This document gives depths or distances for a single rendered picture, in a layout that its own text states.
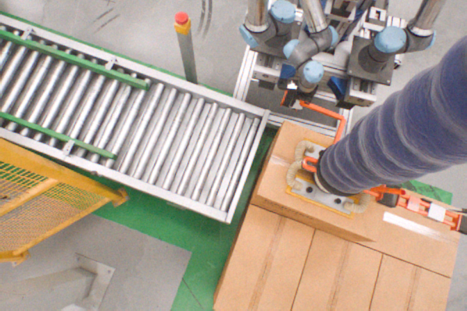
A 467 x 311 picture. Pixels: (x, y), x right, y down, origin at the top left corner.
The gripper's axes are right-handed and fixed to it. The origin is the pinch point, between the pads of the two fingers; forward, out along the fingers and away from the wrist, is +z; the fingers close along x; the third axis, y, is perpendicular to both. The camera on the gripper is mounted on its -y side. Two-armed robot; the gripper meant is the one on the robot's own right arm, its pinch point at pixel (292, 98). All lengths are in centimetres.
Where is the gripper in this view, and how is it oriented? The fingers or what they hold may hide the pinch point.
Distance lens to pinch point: 181.1
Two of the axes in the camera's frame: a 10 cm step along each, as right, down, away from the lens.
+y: 9.3, 3.6, -0.6
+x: 3.6, -9.0, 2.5
